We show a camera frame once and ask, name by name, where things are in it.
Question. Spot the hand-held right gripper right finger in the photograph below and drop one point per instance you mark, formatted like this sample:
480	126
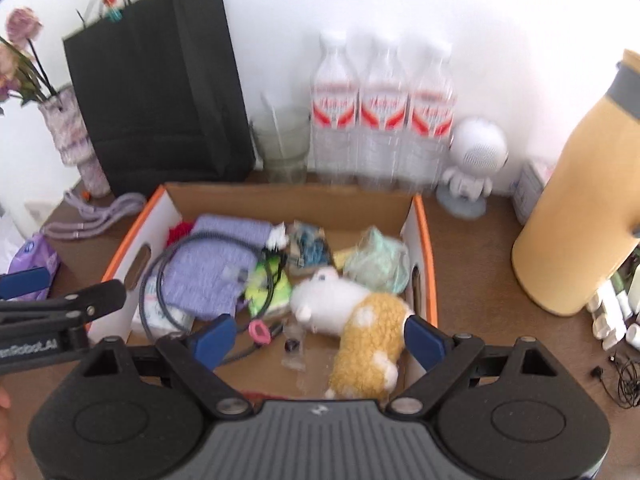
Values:
422	342

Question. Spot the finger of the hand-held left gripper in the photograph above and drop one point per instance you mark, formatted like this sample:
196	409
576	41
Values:
105	296
25	282

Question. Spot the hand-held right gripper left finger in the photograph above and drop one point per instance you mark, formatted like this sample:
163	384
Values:
215	340

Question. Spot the white tissue packet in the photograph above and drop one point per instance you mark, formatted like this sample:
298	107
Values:
176	317

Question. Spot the white and tan plush toy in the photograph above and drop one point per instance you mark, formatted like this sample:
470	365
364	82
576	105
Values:
370	340

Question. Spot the purple knitted cloth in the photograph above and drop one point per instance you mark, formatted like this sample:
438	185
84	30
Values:
200	280

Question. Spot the small clear plastic bag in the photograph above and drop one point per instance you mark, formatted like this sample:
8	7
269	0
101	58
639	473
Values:
293	356

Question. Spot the green packet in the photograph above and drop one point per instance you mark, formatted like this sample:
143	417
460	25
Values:
280	290

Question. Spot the cardboard box with orange rim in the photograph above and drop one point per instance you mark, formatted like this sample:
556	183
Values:
310	200

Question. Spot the person's left hand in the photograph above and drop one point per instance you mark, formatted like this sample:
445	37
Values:
3	435

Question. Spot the purple wipes packet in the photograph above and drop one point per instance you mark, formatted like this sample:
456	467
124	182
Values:
35	260

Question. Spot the white plastic bag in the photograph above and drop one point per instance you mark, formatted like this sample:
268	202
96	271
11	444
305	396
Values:
10	240

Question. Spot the pale green crumpled bag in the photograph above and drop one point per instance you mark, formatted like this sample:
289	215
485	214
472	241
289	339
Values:
377	262

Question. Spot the red fluffy item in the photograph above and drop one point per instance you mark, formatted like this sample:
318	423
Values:
180	232

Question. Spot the yellow pad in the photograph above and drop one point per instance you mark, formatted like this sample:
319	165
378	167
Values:
343	258

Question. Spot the white crumpled paper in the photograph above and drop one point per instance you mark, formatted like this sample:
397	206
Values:
276	237

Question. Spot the blue patterned packet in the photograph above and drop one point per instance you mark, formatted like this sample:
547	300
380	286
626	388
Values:
310	250

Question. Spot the purple knitted vase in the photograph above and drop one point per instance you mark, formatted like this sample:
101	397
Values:
75	140

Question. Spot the small white box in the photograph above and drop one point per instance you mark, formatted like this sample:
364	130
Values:
532	190

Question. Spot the black paper bag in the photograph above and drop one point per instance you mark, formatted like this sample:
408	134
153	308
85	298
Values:
160	110

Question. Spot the cluster of small white bottles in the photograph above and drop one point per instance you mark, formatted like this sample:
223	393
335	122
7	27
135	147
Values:
615	310

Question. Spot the white robot figurine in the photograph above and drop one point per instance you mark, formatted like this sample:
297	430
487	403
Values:
477	147

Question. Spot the clear drinking glass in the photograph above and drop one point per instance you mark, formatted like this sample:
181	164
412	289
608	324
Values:
282	145

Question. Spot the yellow thermos bottle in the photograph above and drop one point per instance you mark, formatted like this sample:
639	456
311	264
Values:
585	210

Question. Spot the red label water bottle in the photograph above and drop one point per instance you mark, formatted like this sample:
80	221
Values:
382	130
335	125
430	130

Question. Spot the dried pink flowers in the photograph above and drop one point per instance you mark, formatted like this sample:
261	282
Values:
20	60

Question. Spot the small red teal clip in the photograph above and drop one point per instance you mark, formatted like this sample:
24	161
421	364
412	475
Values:
111	2

